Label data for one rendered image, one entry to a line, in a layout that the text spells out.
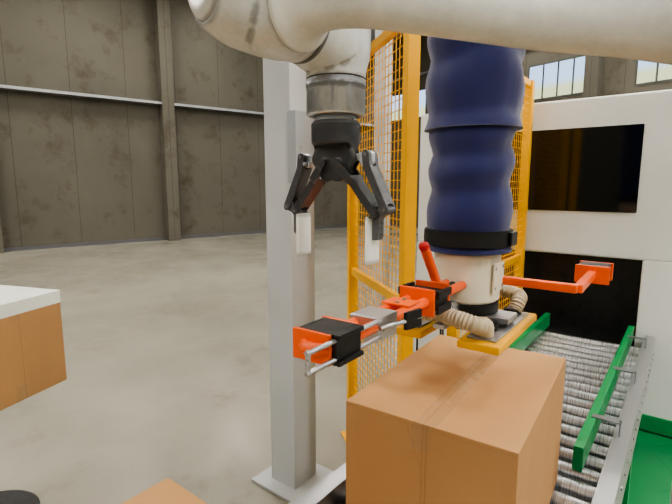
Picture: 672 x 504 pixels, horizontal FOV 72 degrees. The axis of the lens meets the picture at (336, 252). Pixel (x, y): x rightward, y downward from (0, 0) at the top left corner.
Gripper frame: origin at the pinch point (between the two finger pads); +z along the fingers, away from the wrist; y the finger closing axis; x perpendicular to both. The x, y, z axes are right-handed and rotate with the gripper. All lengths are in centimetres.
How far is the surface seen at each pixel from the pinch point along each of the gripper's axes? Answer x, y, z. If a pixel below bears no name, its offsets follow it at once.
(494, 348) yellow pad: -42, -12, 26
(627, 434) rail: -125, -33, 76
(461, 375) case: -58, 2, 41
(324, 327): 2.4, 0.4, 11.9
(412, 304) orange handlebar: -22.1, -2.1, 12.8
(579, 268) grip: -85, -21, 13
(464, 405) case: -42, -6, 41
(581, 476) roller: -99, -24, 82
